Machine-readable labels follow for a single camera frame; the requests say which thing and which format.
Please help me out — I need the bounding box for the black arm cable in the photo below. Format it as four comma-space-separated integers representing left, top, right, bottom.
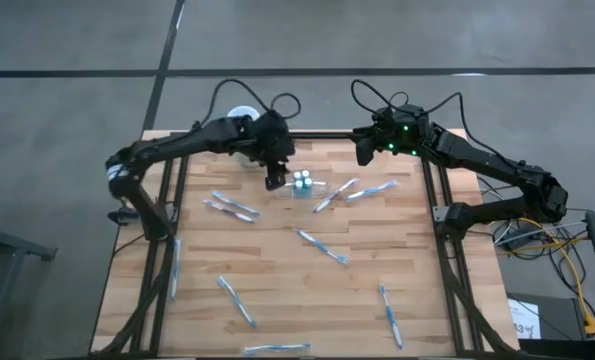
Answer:
198, 77, 303, 126
349, 78, 483, 151

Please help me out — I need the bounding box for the black box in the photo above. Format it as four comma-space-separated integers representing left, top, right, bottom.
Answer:
505, 291, 595, 360

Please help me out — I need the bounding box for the clear acrylic organizer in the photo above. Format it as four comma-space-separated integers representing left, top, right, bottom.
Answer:
275, 167, 329, 201

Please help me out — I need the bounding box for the black metal stand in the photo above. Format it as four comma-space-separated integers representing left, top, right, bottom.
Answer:
0, 218, 59, 360

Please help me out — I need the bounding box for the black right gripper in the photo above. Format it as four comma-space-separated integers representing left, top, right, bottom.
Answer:
352, 104, 431, 167

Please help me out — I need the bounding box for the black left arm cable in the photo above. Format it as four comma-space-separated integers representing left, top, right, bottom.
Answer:
198, 77, 303, 126

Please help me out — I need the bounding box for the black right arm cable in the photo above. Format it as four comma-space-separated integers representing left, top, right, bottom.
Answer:
349, 78, 483, 151

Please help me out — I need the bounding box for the white wipes canister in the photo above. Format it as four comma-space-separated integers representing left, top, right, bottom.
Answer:
225, 103, 262, 167

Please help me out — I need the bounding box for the white paper label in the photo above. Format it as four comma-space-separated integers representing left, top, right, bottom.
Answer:
508, 298, 543, 341

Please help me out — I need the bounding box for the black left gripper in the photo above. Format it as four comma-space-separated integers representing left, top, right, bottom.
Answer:
250, 110, 297, 192

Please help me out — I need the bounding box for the yellow floor cable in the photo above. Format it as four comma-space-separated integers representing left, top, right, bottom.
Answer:
519, 216, 595, 336

